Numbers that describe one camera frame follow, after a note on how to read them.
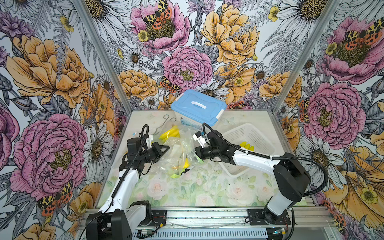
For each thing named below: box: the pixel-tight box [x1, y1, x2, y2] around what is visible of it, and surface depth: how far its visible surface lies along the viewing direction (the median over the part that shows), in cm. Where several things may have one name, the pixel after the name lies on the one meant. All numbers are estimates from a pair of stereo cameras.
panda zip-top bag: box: [152, 120, 204, 179], surface depth 77 cm
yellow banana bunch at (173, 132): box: [159, 125, 181, 143], surface depth 101 cm
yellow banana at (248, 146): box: [240, 141, 255, 152], surface depth 98 cm
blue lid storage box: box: [171, 89, 227, 130], surface depth 102 cm
